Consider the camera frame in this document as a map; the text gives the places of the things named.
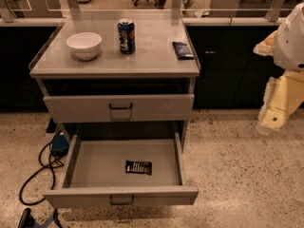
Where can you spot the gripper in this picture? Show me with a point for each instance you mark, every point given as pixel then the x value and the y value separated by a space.
pixel 291 45

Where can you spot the black rxbar chocolate bar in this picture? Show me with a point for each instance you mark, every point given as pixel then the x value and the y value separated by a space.
pixel 138 167

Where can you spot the grey drawer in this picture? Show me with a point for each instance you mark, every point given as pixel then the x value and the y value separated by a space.
pixel 94 175
pixel 119 108

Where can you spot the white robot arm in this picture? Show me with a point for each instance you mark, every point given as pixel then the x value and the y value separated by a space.
pixel 289 44

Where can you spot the grey drawer cabinet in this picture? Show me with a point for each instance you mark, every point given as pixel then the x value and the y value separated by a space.
pixel 153 69

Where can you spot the dark blue snack packet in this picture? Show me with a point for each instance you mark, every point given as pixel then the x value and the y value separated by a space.
pixel 182 51

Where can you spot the blue pepsi can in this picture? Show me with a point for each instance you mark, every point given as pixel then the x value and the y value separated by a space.
pixel 126 29

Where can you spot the white ceramic bowl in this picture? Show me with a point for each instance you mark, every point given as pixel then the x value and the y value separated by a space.
pixel 84 45

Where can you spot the blue power box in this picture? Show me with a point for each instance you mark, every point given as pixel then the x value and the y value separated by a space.
pixel 59 144

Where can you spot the grey background desk left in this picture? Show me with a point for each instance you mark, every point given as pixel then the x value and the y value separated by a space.
pixel 36 8

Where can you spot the black caster base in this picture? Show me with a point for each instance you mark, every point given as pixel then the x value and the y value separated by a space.
pixel 28 221

